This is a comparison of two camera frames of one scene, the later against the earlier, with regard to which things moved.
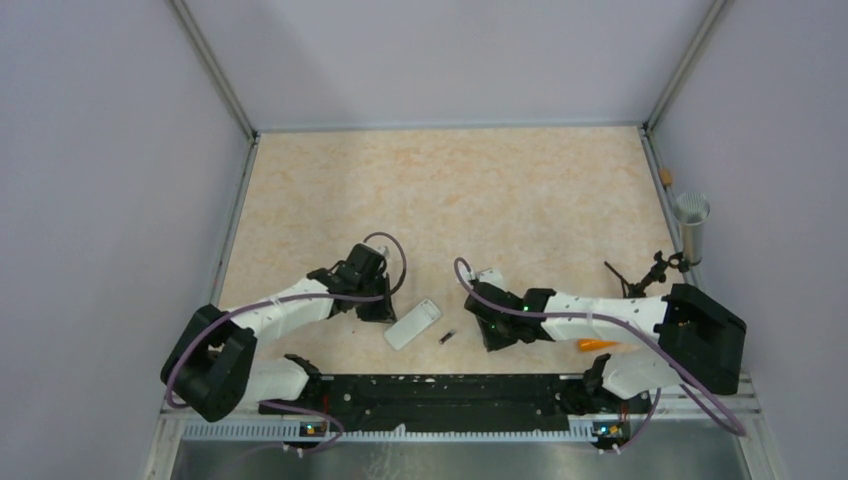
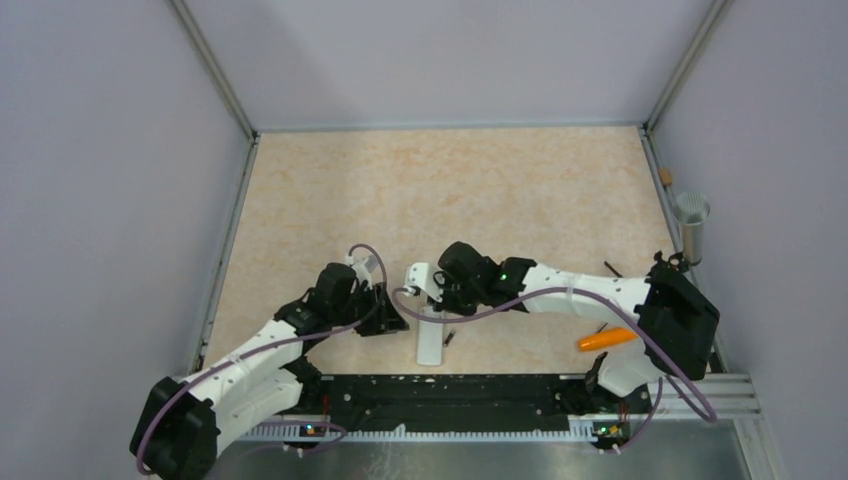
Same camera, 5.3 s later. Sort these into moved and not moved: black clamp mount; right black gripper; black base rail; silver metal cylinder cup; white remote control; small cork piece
Moved: right black gripper; white remote control
Not moved: small cork piece; black clamp mount; silver metal cylinder cup; black base rail
